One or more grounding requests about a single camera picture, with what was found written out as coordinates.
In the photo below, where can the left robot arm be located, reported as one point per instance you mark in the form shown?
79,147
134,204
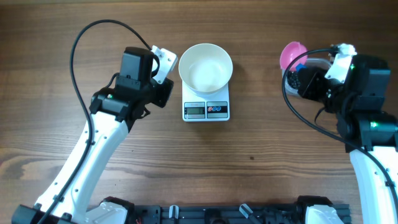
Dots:
142,80

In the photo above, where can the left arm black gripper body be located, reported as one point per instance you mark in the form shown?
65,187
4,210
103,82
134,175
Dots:
158,94

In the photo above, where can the pile of black beans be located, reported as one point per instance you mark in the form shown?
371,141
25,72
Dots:
293,80

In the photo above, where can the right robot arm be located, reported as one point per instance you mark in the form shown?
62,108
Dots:
356,95

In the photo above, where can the white bowl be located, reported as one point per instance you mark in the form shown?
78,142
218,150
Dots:
205,68

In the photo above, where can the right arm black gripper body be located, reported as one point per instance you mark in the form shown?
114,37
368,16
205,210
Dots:
329,92

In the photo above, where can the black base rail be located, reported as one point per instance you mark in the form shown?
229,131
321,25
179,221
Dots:
278,213

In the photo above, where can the clear plastic container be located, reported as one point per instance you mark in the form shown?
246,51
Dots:
311,62

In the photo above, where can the pink scoop blue handle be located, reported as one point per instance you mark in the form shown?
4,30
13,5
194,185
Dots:
290,52

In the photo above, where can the white digital kitchen scale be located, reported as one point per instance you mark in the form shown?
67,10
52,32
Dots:
205,108

